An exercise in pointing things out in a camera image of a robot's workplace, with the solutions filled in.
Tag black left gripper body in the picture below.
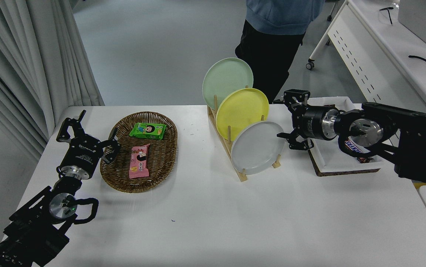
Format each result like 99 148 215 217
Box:
60 136 104 178

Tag brown cork mat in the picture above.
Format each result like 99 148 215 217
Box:
307 148 381 177

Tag grey plate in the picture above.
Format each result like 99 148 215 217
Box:
230 121 285 175

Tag yellow plate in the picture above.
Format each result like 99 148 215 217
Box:
216 88 269 142

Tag black glasses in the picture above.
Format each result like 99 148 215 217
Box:
379 6 395 25

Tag green snack pack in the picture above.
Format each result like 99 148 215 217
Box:
129 123 167 141

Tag wooden plate rack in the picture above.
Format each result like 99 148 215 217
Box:
207 95 281 182

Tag white desk with slotted panel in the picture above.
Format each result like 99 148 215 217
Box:
306 0 426 119

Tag grey pleated curtain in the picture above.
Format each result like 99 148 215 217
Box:
0 0 105 164

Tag person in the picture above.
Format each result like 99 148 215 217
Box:
234 0 325 104

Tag brown chocolate bar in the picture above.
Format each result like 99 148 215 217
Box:
345 137 375 164

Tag pale green plate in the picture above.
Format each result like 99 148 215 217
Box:
202 57 253 111

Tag white laptop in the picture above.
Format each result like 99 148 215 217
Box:
397 0 426 50

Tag white rectangular tray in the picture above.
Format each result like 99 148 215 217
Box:
294 96 384 173

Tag black cable on desk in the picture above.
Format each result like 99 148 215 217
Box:
408 55 426 69

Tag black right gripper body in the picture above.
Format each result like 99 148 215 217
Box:
291 105 326 141

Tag pink snack pack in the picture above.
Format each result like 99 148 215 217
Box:
129 144 150 179

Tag brown wicker basket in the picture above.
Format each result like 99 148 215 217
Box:
99 111 178 194

